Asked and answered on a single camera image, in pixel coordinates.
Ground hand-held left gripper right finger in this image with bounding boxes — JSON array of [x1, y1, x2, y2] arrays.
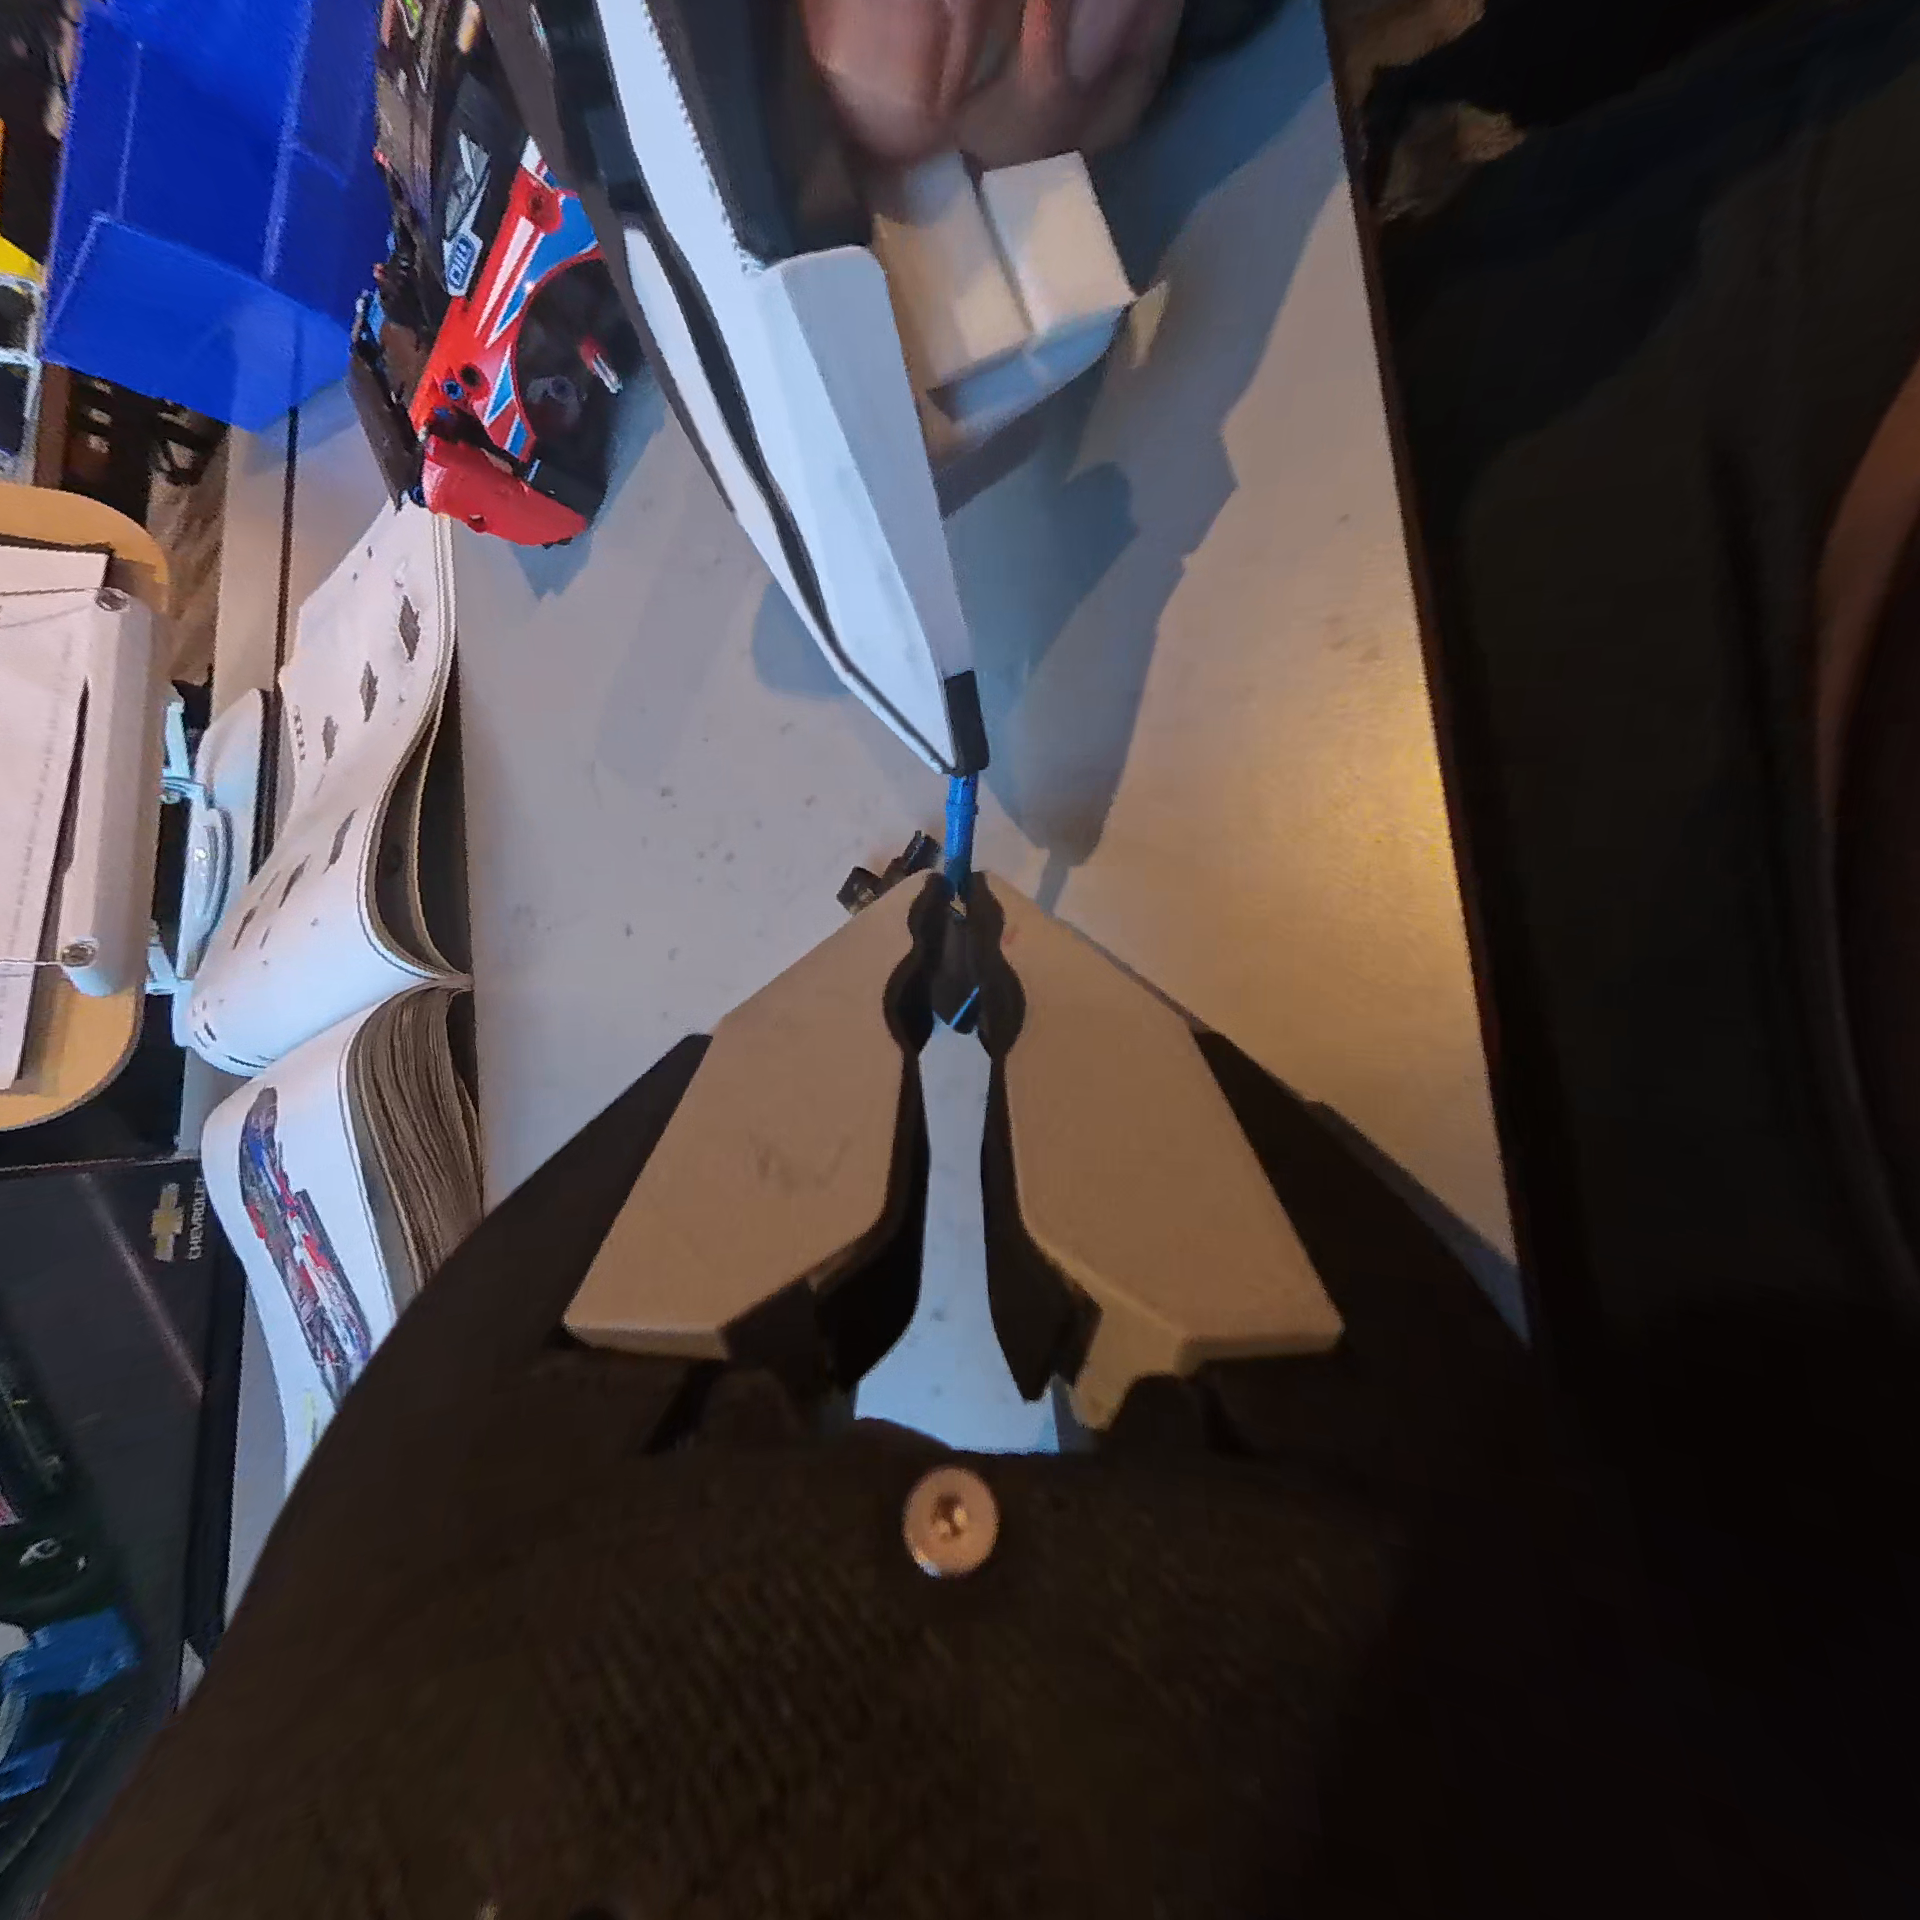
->
[[959, 874, 1345, 1432]]

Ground white plastic device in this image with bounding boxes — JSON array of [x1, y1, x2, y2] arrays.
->
[[146, 688, 287, 1039]]

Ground blue plastic bin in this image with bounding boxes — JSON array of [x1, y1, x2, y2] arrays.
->
[[41, 0, 403, 435]]

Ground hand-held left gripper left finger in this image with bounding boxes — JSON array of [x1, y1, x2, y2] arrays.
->
[[565, 870, 951, 1407]]

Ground wooden board with paper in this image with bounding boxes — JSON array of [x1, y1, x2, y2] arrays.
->
[[0, 482, 168, 1130]]

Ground black cardboard box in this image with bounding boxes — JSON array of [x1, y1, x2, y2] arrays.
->
[[0, 1155, 248, 1629]]

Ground black beam assembly blue pins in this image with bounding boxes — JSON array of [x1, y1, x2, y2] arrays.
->
[[837, 837, 994, 1039]]

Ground red toy brick car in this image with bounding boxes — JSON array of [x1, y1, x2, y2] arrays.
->
[[347, 0, 649, 551]]

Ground person's right hand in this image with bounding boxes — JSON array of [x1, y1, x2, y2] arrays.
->
[[800, 0, 1202, 168]]

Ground open instruction booklet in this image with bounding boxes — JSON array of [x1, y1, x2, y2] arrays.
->
[[171, 510, 485, 1494]]

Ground light grey desk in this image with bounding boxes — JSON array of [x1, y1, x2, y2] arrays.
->
[[209, 0, 1531, 1622]]

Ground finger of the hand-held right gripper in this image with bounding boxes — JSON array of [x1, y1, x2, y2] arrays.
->
[[597, 0, 1174, 776]]

